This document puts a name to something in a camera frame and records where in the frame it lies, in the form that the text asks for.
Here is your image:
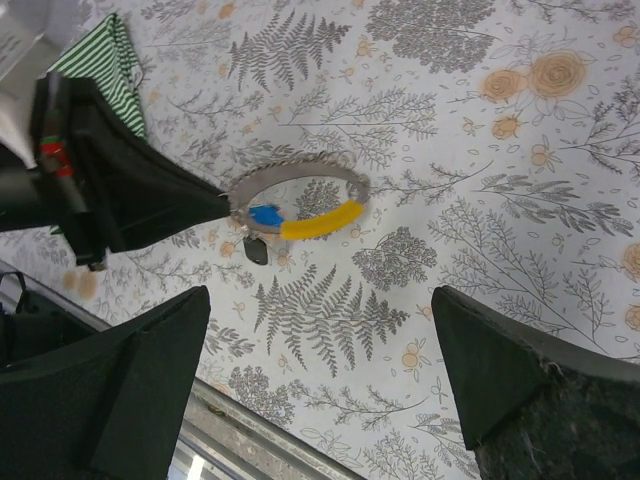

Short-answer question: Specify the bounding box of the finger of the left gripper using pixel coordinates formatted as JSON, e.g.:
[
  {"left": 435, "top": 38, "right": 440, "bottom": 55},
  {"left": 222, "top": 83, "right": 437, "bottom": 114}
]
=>
[{"left": 69, "top": 79, "right": 230, "bottom": 253}]

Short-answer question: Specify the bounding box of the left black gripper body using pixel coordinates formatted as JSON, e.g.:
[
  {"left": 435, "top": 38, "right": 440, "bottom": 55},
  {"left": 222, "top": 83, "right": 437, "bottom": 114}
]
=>
[{"left": 1, "top": 73, "right": 105, "bottom": 270}]

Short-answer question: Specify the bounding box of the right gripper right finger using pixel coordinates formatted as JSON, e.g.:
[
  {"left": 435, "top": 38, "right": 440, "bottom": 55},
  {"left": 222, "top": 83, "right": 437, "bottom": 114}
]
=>
[{"left": 431, "top": 286, "right": 639, "bottom": 480}]

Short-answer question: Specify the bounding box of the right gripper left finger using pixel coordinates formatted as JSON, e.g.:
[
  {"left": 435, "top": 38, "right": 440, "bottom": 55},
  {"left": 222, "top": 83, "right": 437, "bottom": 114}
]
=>
[{"left": 1, "top": 286, "right": 210, "bottom": 479}]

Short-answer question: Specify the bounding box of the blue key tag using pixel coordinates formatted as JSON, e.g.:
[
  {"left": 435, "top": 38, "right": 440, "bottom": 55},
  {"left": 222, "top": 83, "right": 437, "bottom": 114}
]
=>
[{"left": 248, "top": 204, "right": 284, "bottom": 234}]

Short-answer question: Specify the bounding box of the black key tag with key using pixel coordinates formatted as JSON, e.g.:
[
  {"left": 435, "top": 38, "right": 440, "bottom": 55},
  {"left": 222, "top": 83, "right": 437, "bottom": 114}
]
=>
[{"left": 243, "top": 237, "right": 269, "bottom": 266}]

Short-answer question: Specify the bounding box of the yellow key tag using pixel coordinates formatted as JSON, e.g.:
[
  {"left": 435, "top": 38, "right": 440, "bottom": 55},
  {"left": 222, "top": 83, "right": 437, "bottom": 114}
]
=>
[{"left": 280, "top": 200, "right": 364, "bottom": 241}]

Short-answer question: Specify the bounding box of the green striped cloth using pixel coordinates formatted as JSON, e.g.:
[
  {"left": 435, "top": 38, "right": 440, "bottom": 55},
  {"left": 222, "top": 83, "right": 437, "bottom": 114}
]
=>
[{"left": 49, "top": 12, "right": 149, "bottom": 236}]

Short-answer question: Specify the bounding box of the floral table mat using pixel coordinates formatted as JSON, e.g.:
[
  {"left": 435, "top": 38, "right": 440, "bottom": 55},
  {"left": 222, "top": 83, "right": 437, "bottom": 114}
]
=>
[{"left": 1, "top": 1, "right": 639, "bottom": 479}]

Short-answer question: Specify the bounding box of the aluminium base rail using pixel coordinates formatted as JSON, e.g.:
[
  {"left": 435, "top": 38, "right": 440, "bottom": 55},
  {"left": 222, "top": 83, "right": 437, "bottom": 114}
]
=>
[{"left": 0, "top": 259, "right": 366, "bottom": 480}]

